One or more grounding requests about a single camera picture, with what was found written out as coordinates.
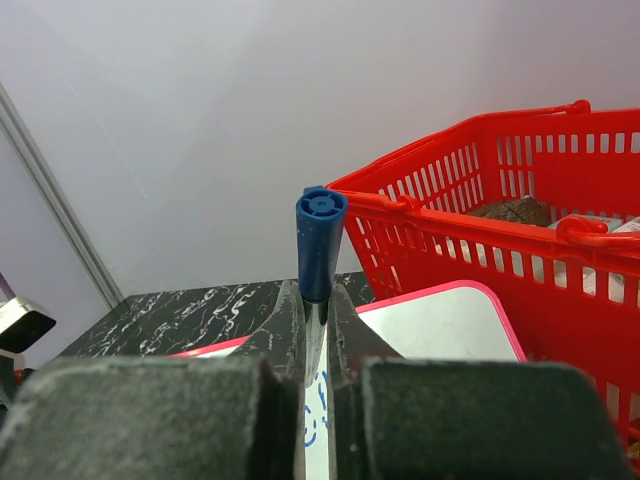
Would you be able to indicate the brown round item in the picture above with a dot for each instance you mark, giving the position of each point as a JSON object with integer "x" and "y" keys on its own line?
{"x": 525, "y": 210}

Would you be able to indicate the pink framed whiteboard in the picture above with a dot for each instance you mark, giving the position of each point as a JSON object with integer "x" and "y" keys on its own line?
{"x": 461, "y": 320}

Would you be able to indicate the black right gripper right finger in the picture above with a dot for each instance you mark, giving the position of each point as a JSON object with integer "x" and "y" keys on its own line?
{"x": 396, "y": 418}

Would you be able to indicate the white blue whiteboard marker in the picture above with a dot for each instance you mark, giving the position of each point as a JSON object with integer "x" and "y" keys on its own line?
{"x": 320, "y": 217}

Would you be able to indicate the red plastic shopping basket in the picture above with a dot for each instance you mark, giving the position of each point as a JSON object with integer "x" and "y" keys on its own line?
{"x": 571, "y": 289}

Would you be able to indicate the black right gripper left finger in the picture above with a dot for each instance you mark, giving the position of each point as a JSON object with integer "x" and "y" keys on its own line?
{"x": 155, "y": 417}

